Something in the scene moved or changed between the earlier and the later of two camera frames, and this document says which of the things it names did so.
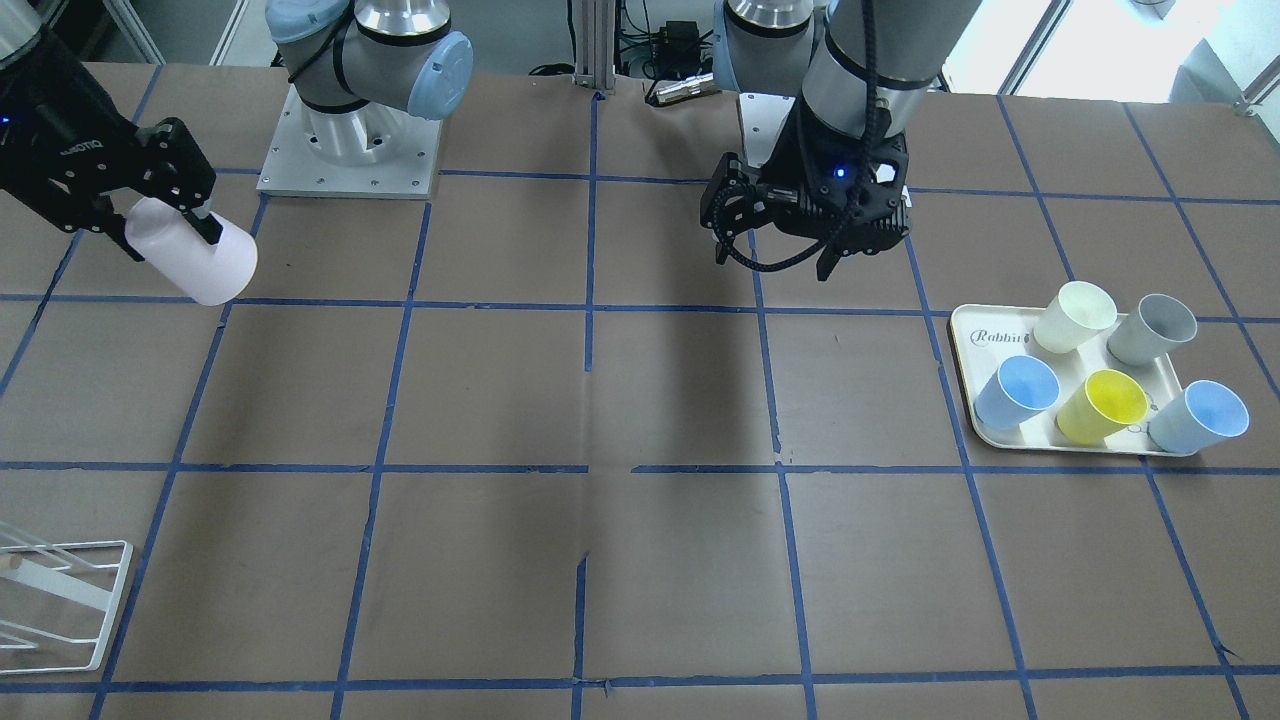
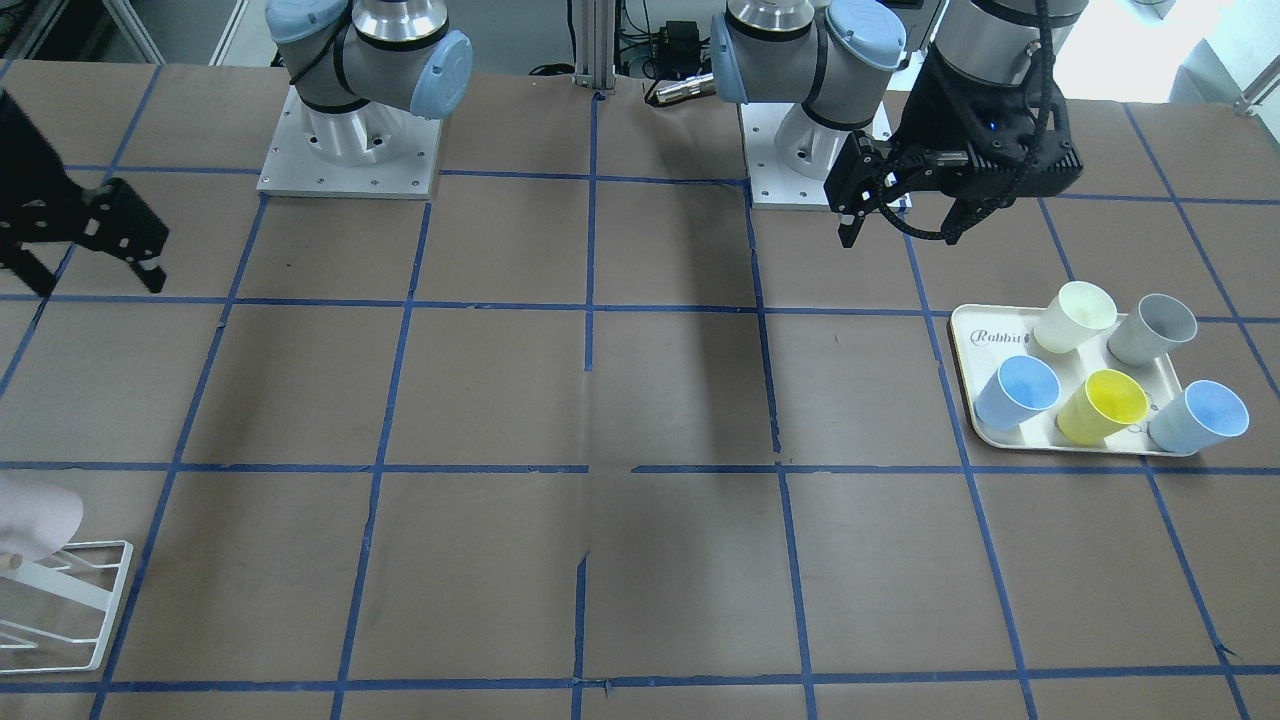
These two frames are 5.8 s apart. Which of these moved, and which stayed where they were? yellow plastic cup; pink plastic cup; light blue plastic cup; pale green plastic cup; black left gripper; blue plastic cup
Moved: pink plastic cup; black left gripper
Stayed: pale green plastic cup; light blue plastic cup; blue plastic cup; yellow plastic cup
